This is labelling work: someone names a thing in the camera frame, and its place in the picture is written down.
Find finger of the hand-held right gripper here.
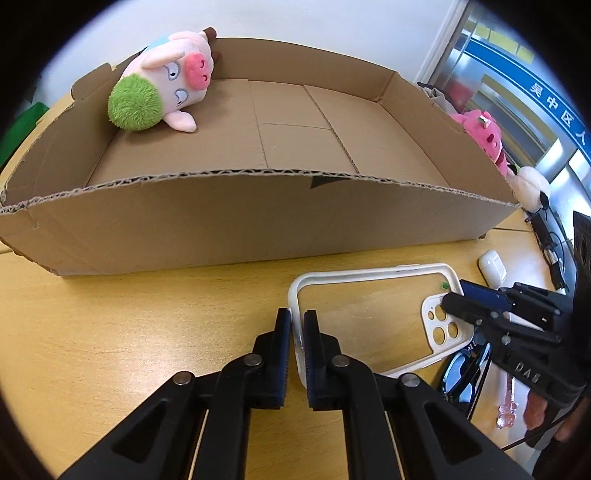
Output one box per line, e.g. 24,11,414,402
441,295,563,352
461,280,572,330

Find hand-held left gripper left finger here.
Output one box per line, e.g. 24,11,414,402
60,308,293,480

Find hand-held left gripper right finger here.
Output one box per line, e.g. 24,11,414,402
304,310,534,480

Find white earbuds case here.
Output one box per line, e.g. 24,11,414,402
478,250,509,289

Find white phone case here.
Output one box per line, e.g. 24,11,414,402
287,263,476,387

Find pink pen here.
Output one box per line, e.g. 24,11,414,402
496,374,519,428

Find black sunglasses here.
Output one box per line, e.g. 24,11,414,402
441,344,492,421

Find brown cardboard box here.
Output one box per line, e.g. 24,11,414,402
0,37,525,277

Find person's right hand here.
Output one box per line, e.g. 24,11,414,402
525,397,580,441

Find white plush toy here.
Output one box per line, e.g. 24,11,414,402
508,166,552,213

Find pink strawberry plush toy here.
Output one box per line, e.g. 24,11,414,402
450,110,515,178

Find beige bag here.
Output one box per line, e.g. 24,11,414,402
418,82,458,116

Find glass door with blue sign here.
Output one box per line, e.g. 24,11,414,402
416,0,591,217

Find pink pig plush toy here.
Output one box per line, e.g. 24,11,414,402
107,28,221,134

